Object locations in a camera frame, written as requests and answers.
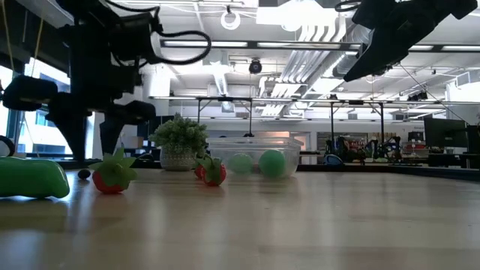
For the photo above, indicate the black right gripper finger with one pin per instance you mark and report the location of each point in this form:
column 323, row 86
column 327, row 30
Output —
column 378, row 22
column 405, row 41

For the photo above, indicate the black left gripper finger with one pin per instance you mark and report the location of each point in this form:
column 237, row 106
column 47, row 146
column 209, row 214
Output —
column 71, row 127
column 110, row 131

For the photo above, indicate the red toy strawberry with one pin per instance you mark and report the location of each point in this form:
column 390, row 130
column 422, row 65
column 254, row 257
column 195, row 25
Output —
column 112, row 172
column 198, row 171
column 215, row 174

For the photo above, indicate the smooth black toy berry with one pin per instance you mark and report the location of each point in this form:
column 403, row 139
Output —
column 84, row 174

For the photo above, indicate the green toy cucumber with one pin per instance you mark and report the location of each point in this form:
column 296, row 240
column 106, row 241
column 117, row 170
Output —
column 33, row 178

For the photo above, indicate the light green toy cabbage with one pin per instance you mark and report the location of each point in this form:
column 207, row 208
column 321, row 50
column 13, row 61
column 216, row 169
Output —
column 240, row 164

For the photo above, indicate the green ball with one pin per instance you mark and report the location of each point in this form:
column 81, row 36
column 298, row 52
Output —
column 272, row 163

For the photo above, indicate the clear plastic tupperware container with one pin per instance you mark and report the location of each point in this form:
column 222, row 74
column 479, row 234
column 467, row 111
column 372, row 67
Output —
column 225, row 150

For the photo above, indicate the ceiling strip light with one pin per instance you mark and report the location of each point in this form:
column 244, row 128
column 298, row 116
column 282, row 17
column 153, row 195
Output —
column 204, row 44
column 300, row 44
column 461, row 48
column 420, row 48

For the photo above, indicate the green artificial potted plant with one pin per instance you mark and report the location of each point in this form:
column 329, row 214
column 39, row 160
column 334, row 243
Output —
column 180, row 135

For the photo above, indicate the black computer monitor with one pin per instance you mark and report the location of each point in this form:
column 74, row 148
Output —
column 444, row 132
column 474, row 139

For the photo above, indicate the black desk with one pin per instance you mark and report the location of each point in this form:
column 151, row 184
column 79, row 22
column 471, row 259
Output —
column 450, row 159

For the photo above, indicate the silver ventilation duct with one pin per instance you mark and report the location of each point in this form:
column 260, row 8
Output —
column 311, row 63

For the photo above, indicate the black ceiling light rail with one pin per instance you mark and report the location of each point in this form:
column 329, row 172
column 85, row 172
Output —
column 253, row 45

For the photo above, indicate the black aluminium table frame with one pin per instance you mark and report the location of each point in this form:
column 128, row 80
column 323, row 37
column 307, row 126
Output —
column 375, row 168

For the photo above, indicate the black round ceiling camera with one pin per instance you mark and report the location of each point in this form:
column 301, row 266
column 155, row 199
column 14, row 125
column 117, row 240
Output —
column 255, row 66

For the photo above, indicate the black metal gantry frame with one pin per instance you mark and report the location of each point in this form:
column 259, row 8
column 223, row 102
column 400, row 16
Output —
column 250, row 112

